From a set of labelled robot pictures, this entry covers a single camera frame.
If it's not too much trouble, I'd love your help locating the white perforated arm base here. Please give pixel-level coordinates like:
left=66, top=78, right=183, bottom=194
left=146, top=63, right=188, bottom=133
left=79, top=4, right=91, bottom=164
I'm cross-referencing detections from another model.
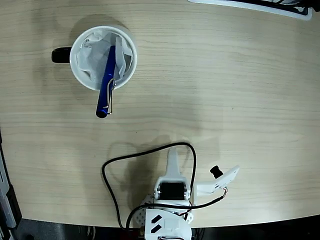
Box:
left=134, top=194, right=195, bottom=226

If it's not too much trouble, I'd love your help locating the black camera cable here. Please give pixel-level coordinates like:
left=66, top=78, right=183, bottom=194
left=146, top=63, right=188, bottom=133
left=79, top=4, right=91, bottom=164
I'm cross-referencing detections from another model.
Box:
left=101, top=142, right=230, bottom=231

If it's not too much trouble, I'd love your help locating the white flat device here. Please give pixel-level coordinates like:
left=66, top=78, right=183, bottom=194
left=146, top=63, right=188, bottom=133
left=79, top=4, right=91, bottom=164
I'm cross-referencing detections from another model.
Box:
left=187, top=0, right=313, bottom=21

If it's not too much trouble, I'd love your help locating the blue pen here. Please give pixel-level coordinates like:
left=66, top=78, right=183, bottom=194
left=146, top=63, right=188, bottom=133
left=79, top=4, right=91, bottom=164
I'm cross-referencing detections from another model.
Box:
left=95, top=45, right=118, bottom=119

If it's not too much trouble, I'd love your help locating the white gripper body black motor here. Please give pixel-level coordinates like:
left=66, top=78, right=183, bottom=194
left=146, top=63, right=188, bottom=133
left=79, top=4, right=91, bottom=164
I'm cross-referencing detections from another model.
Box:
left=153, top=177, right=193, bottom=202

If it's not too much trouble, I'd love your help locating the crumpled white tissue paper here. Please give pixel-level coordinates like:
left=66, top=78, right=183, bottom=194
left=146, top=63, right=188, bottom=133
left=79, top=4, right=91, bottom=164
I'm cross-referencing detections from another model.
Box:
left=76, top=31, right=135, bottom=85

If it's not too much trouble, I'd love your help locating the grey metal rail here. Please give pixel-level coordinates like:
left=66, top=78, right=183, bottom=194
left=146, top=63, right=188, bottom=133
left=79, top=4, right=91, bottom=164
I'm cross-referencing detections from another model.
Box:
left=0, top=154, right=18, bottom=230

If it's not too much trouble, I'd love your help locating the white mug black handle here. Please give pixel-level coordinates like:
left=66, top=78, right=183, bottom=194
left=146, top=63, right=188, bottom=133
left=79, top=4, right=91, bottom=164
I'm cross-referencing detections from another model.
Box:
left=51, top=24, right=138, bottom=92

